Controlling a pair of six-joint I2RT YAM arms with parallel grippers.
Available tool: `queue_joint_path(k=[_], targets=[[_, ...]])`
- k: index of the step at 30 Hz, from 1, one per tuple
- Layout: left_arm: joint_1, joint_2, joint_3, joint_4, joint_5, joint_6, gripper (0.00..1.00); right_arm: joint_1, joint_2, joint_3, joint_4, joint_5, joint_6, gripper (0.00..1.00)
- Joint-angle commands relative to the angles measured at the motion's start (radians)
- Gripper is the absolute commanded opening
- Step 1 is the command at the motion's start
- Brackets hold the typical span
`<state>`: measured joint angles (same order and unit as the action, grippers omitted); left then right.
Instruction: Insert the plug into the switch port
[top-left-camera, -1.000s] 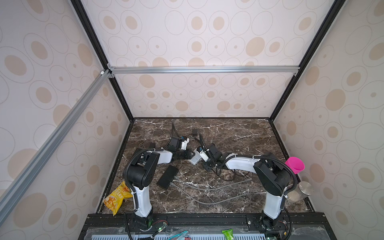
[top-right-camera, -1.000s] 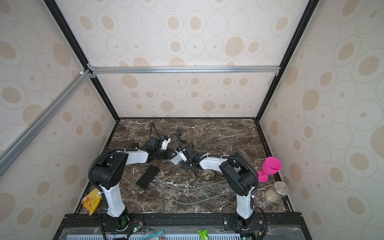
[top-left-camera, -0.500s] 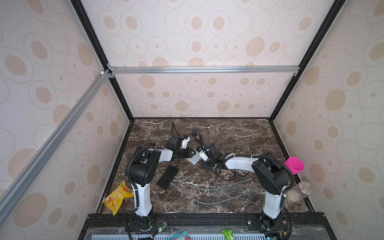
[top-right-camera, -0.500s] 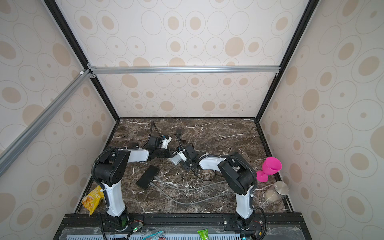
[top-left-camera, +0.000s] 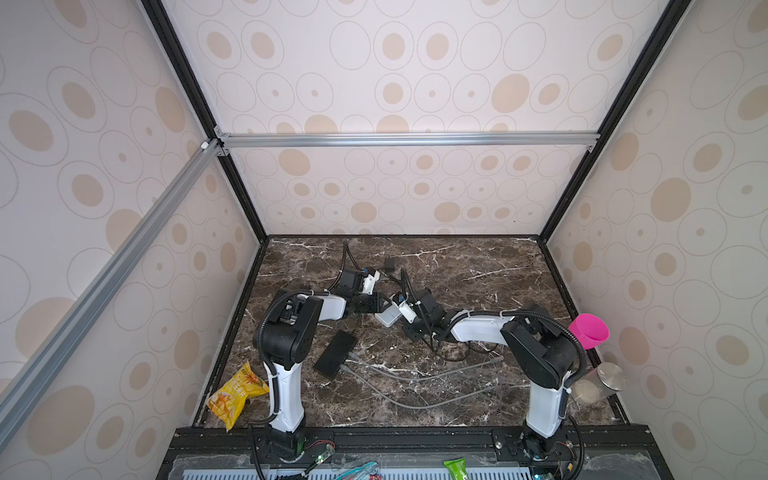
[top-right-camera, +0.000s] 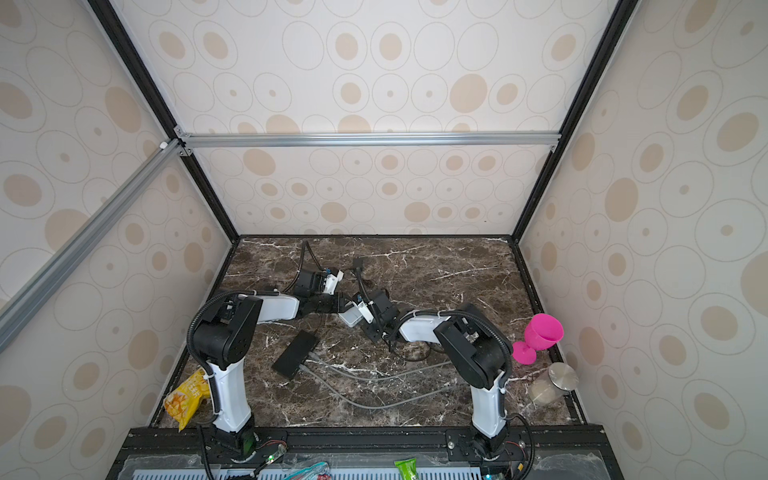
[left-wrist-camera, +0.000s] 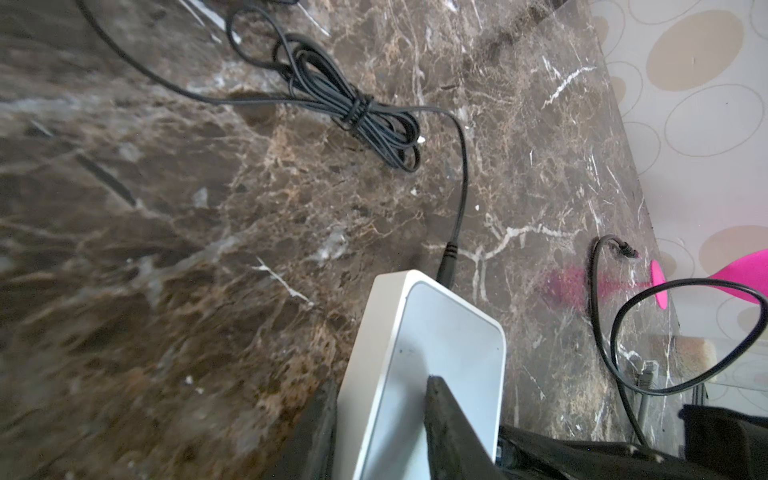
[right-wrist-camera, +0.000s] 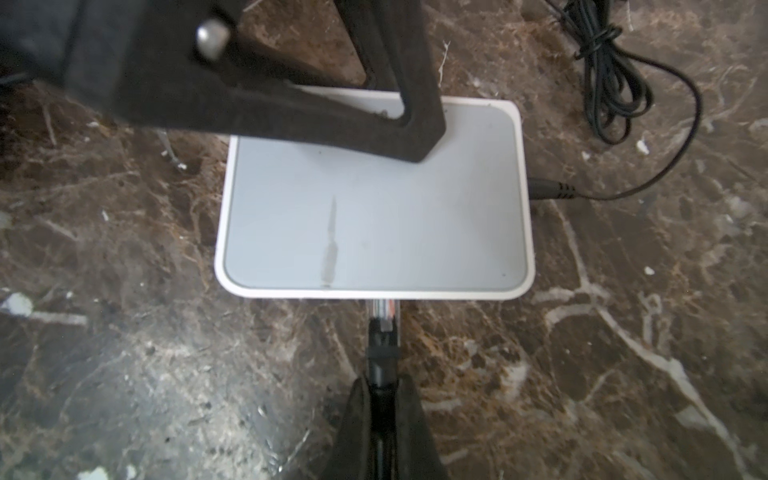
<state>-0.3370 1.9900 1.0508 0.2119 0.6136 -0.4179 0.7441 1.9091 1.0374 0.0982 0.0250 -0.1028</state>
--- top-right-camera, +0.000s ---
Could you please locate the grey ethernet cable upper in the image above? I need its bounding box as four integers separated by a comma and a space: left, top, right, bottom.
305, 353, 451, 383

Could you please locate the white router box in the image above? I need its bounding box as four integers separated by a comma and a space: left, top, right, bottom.
338, 306, 364, 328

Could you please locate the green tube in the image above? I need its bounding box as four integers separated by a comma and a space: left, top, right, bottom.
394, 458, 419, 480

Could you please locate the black network switch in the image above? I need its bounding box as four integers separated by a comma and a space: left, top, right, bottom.
272, 330, 319, 380

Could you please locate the diagonal aluminium rail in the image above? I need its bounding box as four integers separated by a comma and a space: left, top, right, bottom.
1, 139, 181, 350

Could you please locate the grey ethernet cable lower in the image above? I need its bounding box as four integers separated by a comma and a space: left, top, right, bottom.
298, 362, 463, 412

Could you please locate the yellow snack bag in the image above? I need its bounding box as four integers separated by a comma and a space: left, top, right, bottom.
163, 368, 211, 431

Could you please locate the pink plastic goblet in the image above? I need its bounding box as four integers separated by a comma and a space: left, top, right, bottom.
512, 313, 564, 365

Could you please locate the grey ethernet cable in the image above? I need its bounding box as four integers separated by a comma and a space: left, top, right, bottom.
305, 353, 451, 383
298, 362, 463, 412

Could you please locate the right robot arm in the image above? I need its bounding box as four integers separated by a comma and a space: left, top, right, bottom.
356, 292, 513, 458

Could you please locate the horizontal aluminium rail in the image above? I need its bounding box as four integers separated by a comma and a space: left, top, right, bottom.
181, 131, 561, 148

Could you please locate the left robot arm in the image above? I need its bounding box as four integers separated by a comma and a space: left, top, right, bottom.
186, 242, 345, 455

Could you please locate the glass jar metal lid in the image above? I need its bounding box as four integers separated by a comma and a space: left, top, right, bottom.
528, 362, 579, 406

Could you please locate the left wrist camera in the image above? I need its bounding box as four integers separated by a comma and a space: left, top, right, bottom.
322, 269, 344, 295

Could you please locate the black power adapter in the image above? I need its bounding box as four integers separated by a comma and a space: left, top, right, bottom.
352, 257, 370, 303

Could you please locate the teal patterned item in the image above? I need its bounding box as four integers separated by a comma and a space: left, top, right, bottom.
285, 462, 331, 480

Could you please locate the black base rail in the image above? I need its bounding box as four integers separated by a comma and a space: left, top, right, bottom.
114, 425, 616, 466

